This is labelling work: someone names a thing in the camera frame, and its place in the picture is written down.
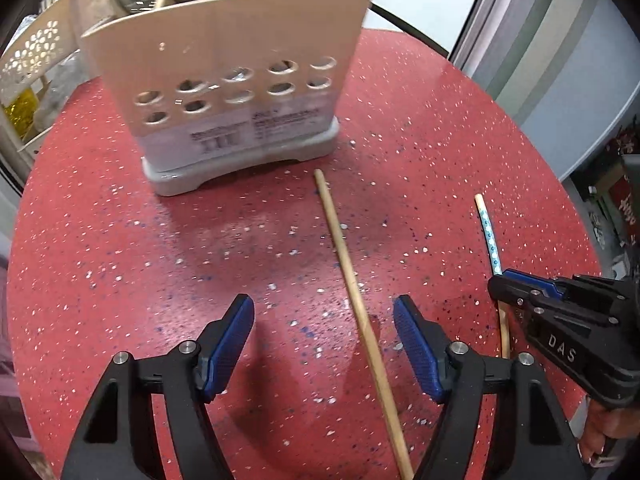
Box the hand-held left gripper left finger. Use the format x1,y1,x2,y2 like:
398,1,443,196
60,293,256,480

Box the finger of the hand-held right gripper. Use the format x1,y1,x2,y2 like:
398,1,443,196
501,268,576,298
487,276,541,317

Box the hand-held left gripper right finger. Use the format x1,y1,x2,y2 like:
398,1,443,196
393,294,587,480

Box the blue patterned chopstick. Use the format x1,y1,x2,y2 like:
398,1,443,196
474,193,512,359

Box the plain wooden chopstick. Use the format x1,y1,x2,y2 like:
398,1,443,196
313,169,415,480

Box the beige utensil holder grey base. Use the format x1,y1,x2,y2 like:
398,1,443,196
81,0,375,197

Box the person's right hand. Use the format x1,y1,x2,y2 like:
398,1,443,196
580,397,621,465

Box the red printed box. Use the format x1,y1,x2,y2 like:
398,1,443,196
595,155,640,248

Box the yellow packet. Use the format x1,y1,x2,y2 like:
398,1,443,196
2,91,38,136

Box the beige perforated plastic basket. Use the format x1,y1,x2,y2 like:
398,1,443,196
0,0,103,157

